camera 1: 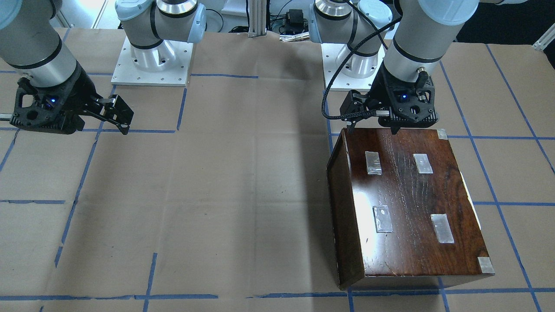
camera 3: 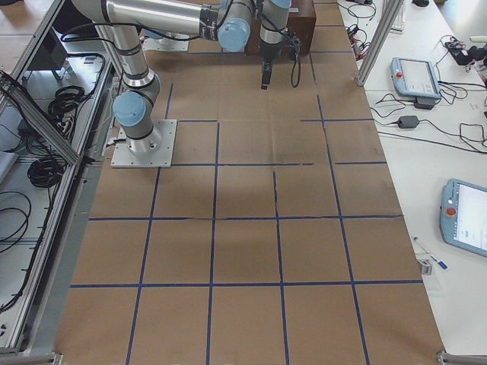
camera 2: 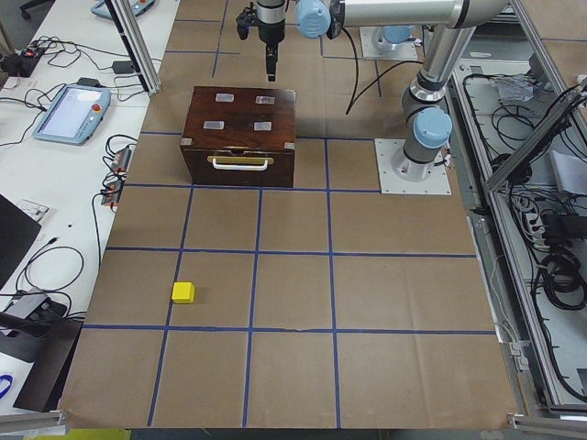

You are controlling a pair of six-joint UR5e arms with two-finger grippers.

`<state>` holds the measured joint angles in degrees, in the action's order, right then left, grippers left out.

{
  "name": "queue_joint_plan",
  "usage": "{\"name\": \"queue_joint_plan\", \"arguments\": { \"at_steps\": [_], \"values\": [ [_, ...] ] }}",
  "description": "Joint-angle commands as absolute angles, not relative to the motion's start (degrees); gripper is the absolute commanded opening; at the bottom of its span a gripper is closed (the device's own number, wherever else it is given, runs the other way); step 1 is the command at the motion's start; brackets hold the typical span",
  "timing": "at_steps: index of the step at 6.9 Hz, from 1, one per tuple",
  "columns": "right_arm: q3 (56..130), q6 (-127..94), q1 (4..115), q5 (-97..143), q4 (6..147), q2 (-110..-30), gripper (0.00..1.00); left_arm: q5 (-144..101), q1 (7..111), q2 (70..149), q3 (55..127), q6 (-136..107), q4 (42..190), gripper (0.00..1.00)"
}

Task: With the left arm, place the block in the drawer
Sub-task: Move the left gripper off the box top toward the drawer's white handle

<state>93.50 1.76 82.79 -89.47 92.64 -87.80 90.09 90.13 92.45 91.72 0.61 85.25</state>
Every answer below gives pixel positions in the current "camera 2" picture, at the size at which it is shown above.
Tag wooden drawer with white handle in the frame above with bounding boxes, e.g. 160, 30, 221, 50
205, 149, 275, 171

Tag silver robot arm near box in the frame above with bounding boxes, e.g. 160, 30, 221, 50
295, 1, 469, 182

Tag dark wooden drawer box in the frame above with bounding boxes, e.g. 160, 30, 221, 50
180, 86, 296, 188

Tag yellow block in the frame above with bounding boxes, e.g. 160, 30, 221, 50
172, 281, 196, 304

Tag black power adapter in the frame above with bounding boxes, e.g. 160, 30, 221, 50
111, 60, 136, 75

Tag blue teach pendant tablet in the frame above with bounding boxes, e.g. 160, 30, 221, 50
33, 84, 111, 146

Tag black laptop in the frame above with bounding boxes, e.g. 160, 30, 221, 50
0, 195, 41, 287

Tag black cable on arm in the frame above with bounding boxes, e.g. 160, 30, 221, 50
337, 27, 426, 116

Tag aluminium frame post left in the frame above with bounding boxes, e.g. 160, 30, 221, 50
105, 0, 161, 96

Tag aluminium frame diagonal right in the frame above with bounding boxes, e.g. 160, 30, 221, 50
485, 79, 586, 193

